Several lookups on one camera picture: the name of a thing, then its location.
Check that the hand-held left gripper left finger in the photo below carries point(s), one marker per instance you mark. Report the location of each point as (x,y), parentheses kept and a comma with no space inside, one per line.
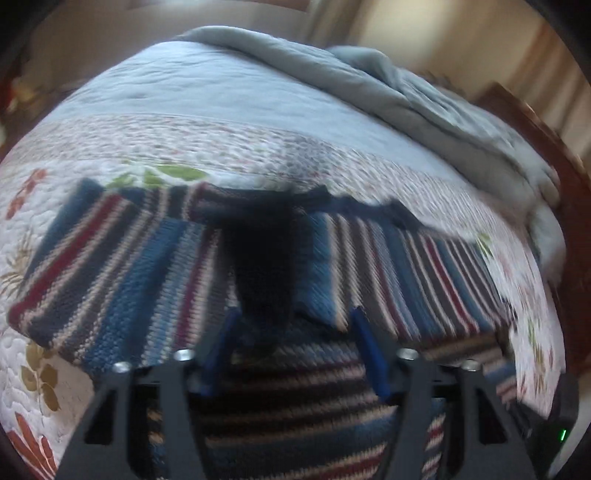
(220,355)

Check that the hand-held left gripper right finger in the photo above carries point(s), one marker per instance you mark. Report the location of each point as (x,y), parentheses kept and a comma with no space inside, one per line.
(371,355)

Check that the striped knit sweater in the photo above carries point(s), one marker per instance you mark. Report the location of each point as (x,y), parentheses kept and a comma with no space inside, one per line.
(138,286)

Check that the floral quilted bedspread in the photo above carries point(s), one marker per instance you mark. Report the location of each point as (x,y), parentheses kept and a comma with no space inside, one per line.
(240,115)

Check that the grey comforter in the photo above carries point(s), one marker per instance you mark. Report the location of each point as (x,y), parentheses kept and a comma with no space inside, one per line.
(415,106)

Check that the wooden headboard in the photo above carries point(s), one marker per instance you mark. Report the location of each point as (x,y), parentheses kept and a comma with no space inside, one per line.
(572,194)

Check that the beige curtain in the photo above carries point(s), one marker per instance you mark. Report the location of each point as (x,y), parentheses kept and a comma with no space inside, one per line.
(549,78)

